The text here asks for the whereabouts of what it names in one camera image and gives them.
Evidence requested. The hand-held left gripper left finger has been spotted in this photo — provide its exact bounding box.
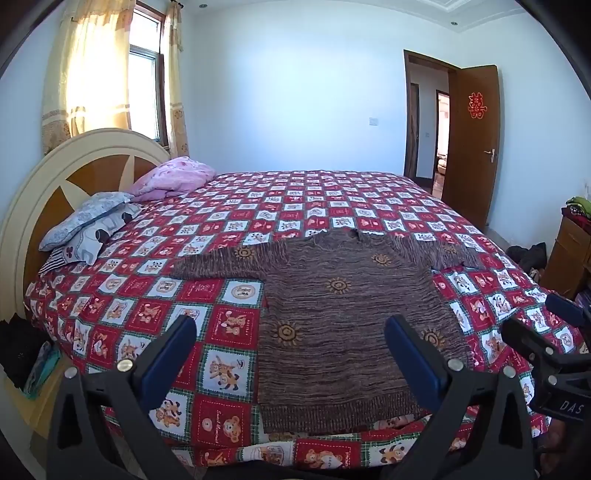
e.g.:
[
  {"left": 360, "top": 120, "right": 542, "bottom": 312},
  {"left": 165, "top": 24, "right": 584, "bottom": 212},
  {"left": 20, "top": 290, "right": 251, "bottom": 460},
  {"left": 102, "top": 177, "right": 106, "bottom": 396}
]
[{"left": 46, "top": 315, "right": 199, "bottom": 480}]

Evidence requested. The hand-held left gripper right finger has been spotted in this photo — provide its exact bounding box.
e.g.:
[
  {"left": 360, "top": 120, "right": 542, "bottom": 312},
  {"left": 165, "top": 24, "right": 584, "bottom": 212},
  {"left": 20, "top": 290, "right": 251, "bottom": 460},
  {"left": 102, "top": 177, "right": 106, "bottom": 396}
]
[{"left": 379, "top": 314, "right": 536, "bottom": 480}]

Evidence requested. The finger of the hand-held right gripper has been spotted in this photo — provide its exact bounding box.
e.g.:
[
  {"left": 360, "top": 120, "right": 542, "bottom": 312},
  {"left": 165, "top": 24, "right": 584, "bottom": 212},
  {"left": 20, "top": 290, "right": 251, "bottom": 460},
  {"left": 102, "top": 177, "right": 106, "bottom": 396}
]
[
  {"left": 545, "top": 293, "right": 591, "bottom": 328},
  {"left": 501, "top": 318, "right": 561, "bottom": 370}
]

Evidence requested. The brown knitted sweater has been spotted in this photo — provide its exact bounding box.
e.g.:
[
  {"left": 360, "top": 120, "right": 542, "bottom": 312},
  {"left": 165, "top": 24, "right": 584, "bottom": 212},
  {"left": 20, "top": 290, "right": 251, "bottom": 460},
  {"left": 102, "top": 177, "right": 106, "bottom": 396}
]
[{"left": 168, "top": 229, "right": 483, "bottom": 435}]

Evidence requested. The pile of colourful clothes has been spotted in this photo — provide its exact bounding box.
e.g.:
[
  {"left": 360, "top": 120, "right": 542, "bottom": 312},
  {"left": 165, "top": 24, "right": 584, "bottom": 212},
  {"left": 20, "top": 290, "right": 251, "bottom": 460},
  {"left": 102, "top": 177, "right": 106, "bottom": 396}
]
[{"left": 561, "top": 196, "right": 591, "bottom": 221}]

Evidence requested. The wooden cabinet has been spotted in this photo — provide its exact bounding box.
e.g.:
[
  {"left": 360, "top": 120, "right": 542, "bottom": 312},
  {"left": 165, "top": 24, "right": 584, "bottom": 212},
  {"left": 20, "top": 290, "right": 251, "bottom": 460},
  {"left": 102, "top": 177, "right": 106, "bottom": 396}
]
[{"left": 539, "top": 216, "right": 591, "bottom": 300}]

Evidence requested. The dark bag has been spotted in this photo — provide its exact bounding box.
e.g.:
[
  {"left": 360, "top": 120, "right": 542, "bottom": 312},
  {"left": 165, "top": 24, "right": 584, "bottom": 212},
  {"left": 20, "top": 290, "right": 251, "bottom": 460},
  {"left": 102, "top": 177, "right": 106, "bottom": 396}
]
[{"left": 506, "top": 243, "right": 548, "bottom": 274}]

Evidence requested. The teal packet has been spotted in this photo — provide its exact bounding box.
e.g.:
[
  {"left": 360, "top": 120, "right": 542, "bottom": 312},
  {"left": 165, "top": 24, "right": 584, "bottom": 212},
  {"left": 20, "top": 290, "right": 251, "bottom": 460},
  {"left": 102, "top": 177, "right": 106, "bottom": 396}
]
[{"left": 23, "top": 344, "right": 62, "bottom": 400}]

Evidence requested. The wooden nightstand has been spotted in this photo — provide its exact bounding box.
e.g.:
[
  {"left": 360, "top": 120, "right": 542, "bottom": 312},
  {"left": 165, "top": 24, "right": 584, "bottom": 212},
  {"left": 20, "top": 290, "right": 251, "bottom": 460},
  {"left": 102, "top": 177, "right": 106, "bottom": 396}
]
[{"left": 0, "top": 353, "right": 80, "bottom": 437}]

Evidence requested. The grey cartoon print pillow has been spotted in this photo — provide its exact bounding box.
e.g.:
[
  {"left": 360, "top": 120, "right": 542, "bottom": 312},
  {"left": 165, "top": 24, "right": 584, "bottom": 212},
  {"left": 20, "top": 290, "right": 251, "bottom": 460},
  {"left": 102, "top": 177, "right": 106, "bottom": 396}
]
[{"left": 69, "top": 203, "right": 145, "bottom": 266}]

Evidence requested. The striped pillow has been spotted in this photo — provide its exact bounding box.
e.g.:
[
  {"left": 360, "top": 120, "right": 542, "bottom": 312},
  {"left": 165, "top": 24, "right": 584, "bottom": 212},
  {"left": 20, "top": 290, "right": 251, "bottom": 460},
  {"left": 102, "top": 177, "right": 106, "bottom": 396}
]
[{"left": 37, "top": 246, "right": 81, "bottom": 278}]

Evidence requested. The red patchwork bear bedspread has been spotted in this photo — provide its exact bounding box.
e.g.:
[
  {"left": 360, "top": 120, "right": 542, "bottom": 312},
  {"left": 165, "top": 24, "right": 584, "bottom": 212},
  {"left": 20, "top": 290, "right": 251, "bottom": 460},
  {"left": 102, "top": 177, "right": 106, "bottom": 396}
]
[{"left": 23, "top": 170, "right": 571, "bottom": 469}]

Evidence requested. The dark cloth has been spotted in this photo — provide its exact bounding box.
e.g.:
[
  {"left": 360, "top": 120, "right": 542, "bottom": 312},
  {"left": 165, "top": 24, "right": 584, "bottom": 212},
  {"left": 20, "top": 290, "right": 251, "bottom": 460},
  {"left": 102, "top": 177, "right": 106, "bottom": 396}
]
[{"left": 0, "top": 313, "right": 52, "bottom": 389}]

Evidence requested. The grey floral pillow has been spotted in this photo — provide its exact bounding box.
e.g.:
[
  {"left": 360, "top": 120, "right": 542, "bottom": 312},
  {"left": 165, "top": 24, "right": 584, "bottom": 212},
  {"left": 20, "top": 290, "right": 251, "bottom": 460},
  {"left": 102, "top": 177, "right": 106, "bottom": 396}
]
[{"left": 38, "top": 191, "right": 134, "bottom": 252}]

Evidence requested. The pink quilt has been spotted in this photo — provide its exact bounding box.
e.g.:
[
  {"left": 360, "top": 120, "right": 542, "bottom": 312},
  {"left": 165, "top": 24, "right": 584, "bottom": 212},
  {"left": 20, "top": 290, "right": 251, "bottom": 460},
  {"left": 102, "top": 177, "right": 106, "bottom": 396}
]
[{"left": 128, "top": 156, "right": 217, "bottom": 202}]

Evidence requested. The brown wooden door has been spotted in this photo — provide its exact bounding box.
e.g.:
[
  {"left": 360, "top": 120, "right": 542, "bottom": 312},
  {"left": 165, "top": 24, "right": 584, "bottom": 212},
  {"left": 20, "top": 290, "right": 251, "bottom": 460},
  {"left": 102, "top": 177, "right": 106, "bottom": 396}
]
[{"left": 441, "top": 65, "right": 501, "bottom": 228}]

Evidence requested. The cream and wood headboard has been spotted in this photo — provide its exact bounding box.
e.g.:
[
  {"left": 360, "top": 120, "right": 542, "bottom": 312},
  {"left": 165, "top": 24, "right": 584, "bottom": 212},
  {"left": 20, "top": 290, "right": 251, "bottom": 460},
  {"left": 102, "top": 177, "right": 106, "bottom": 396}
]
[{"left": 0, "top": 128, "right": 172, "bottom": 324}]

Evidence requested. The red paper door decoration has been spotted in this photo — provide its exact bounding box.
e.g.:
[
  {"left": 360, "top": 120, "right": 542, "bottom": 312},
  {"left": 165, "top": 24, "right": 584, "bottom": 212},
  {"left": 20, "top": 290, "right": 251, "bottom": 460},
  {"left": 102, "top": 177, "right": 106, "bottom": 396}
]
[{"left": 467, "top": 91, "right": 487, "bottom": 120}]

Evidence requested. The window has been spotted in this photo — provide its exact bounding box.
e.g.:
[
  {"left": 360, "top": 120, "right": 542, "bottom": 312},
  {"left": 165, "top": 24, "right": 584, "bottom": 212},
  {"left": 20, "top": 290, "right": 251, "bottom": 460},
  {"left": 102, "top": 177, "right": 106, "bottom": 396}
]
[{"left": 127, "top": 6, "right": 167, "bottom": 145}]

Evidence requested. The wide yellow curtain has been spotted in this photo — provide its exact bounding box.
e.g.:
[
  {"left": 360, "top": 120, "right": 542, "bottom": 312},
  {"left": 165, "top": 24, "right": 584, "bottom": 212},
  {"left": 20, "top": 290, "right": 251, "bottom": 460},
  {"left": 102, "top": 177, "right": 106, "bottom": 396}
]
[{"left": 41, "top": 0, "right": 136, "bottom": 155}]

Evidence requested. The brown door frame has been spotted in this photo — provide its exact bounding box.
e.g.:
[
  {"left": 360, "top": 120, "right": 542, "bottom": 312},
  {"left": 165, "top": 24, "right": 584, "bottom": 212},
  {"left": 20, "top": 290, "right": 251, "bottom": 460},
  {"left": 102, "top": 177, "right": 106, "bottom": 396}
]
[{"left": 403, "top": 49, "right": 462, "bottom": 186}]

